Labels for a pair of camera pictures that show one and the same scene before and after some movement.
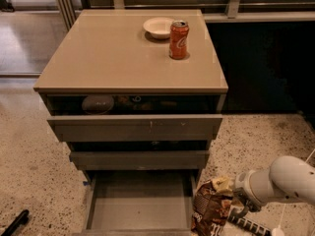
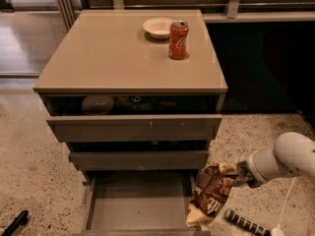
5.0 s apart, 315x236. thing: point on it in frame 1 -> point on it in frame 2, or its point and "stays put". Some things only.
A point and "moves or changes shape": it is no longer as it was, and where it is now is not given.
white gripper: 241,185 -> 254,172
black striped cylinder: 250,224 stays put
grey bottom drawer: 139,203 stays put
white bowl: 158,28 stays put
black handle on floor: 19,220 stays put
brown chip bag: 211,210 moves or changes shape
